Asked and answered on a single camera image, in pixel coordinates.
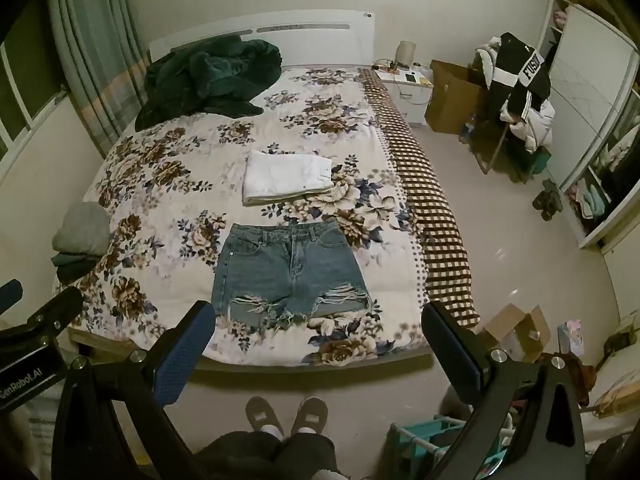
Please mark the brown checkered bed sheet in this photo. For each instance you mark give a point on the brown checkered bed sheet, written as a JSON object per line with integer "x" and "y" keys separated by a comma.
{"x": 430, "y": 200}

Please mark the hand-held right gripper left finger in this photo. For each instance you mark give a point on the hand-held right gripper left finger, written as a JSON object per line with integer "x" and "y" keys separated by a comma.
{"x": 181, "y": 354}

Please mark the folded white pants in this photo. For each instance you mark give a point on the folded white pants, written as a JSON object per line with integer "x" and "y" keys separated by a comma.
{"x": 285, "y": 176}

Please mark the person's slipper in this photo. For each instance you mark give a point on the person's slipper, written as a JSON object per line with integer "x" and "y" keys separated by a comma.
{"x": 310, "y": 415}
{"x": 264, "y": 415}

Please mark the floral bed blanket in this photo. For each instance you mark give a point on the floral bed blanket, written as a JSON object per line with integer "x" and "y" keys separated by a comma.
{"x": 200, "y": 200}

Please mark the large brown cardboard box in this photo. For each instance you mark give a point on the large brown cardboard box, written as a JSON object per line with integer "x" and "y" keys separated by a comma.
{"x": 452, "y": 97}

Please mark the white bed headboard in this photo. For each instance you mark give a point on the white bed headboard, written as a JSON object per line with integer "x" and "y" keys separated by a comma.
{"x": 280, "y": 40}

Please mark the chair with clothes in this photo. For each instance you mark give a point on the chair with clothes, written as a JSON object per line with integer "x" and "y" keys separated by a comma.
{"x": 505, "y": 130}

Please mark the white table lamp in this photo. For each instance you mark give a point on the white table lamp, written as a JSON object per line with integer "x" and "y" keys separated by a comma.
{"x": 405, "y": 52}

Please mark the green striped curtain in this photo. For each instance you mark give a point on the green striped curtain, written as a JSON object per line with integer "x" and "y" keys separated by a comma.
{"x": 90, "y": 55}

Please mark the blue denim shorts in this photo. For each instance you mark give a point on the blue denim shorts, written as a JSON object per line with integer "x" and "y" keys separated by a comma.
{"x": 290, "y": 270}

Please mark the pastel printed box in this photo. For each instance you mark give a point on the pastel printed box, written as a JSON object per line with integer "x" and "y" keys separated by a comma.
{"x": 571, "y": 337}

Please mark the white nightstand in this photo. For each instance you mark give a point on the white nightstand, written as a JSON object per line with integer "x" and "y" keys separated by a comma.
{"x": 407, "y": 91}

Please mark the window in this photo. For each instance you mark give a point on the window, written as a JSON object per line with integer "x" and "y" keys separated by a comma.
{"x": 25, "y": 85}

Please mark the teal storage rack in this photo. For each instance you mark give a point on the teal storage rack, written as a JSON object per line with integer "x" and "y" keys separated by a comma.
{"x": 440, "y": 440}

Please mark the person's left slipper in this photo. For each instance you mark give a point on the person's left slipper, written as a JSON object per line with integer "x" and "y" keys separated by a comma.
{"x": 264, "y": 415}

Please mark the folded grey cloth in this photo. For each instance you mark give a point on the folded grey cloth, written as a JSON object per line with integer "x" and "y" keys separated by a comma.
{"x": 82, "y": 230}

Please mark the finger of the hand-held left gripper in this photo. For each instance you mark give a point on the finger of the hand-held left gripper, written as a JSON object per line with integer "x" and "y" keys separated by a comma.
{"x": 11, "y": 294}
{"x": 47, "y": 316}

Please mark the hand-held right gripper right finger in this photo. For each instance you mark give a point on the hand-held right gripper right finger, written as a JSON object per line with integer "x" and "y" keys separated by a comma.
{"x": 459, "y": 355}

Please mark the black and white jacket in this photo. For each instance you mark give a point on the black and white jacket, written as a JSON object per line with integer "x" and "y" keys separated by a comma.
{"x": 522, "y": 77}

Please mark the person's right slipper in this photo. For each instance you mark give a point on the person's right slipper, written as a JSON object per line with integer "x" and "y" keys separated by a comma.
{"x": 310, "y": 415}

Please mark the person's legs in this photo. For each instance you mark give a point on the person's legs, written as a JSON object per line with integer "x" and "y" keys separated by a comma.
{"x": 270, "y": 457}

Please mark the folded dark green cloth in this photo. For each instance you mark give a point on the folded dark green cloth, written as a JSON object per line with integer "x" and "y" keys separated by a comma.
{"x": 75, "y": 262}

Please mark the white wardrobe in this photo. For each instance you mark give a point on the white wardrobe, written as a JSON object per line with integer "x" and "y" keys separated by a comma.
{"x": 595, "y": 125}

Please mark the dark green fleece blanket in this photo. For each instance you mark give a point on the dark green fleece blanket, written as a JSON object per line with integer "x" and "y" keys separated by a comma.
{"x": 210, "y": 77}

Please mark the small open cardboard box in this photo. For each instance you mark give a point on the small open cardboard box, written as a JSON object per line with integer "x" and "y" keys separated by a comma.
{"x": 517, "y": 332}

